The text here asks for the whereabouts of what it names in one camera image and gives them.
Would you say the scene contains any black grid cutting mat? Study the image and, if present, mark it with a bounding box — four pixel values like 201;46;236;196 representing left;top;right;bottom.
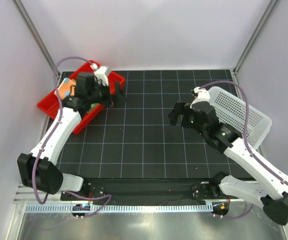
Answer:
56;69;249;179

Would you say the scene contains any aluminium frame rail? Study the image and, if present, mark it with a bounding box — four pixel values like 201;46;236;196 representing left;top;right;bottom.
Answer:
14;184;61;204

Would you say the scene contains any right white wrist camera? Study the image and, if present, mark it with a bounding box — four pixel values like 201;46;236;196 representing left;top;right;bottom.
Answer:
190;87;210;109

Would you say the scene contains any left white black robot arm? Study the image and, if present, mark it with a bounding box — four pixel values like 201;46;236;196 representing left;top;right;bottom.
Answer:
17;72;125;200

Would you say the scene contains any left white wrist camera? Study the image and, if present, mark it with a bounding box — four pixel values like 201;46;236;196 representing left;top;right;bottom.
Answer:
90;63;111;87

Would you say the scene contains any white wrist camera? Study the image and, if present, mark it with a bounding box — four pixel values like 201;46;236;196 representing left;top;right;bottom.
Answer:
90;63;111;87
190;87;210;109

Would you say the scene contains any green towel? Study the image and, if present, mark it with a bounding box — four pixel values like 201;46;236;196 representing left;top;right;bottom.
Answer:
87;103;98;113

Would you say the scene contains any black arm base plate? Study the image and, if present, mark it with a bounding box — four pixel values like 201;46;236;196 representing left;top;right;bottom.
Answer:
77;178;234;206

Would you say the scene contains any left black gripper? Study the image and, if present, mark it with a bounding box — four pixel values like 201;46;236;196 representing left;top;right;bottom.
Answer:
88;80;127;107

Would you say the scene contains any red plastic tray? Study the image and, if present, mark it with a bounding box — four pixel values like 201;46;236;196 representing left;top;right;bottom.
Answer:
37;63;126;135

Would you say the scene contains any slotted cable duct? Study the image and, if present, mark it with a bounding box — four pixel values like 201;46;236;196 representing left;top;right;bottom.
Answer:
25;202;213;214

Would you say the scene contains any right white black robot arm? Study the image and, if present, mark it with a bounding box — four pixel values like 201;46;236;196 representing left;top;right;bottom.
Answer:
168;101;288;226

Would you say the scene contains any white perforated plastic basket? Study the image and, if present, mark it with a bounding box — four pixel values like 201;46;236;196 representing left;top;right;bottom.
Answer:
208;86;272;150

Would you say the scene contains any orange beige towel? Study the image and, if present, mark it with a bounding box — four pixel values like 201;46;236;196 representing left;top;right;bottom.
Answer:
58;77;76;100

